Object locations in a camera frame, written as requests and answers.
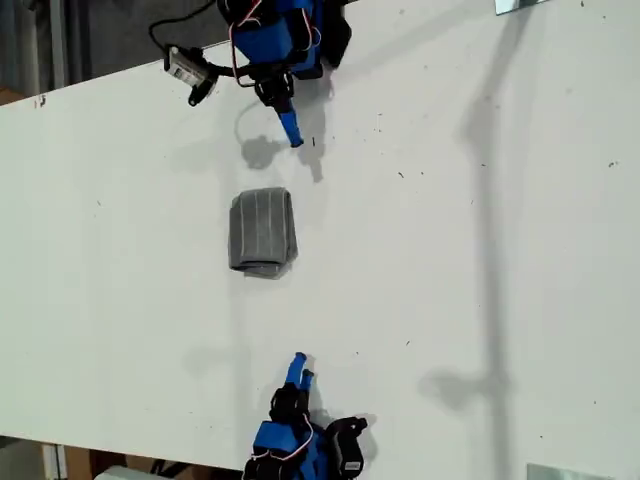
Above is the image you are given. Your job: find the steel bracket plate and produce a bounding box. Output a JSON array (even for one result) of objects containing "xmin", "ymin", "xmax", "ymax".
[{"xmin": 493, "ymin": 0, "xmax": 546, "ymax": 16}]

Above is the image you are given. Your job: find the white table leg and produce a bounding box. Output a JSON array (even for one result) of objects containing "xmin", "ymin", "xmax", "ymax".
[{"xmin": 41, "ymin": 442, "xmax": 69, "ymax": 480}]

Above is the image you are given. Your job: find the short black camera stalk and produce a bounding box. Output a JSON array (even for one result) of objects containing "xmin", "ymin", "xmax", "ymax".
[
  {"xmin": 324, "ymin": 414, "xmax": 369, "ymax": 441},
  {"xmin": 212, "ymin": 62, "xmax": 261, "ymax": 82}
]

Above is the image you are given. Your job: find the black camera cable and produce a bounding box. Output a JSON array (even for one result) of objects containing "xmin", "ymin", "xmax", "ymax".
[{"xmin": 148, "ymin": 0, "xmax": 216, "ymax": 51}]

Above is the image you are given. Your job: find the grey striped square towel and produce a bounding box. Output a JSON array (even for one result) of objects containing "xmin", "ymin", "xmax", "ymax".
[{"xmin": 227, "ymin": 186, "xmax": 300, "ymax": 280}]

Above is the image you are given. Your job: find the black camera box white label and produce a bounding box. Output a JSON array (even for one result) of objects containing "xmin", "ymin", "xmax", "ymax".
[{"xmin": 164, "ymin": 45, "xmax": 221, "ymax": 107}]

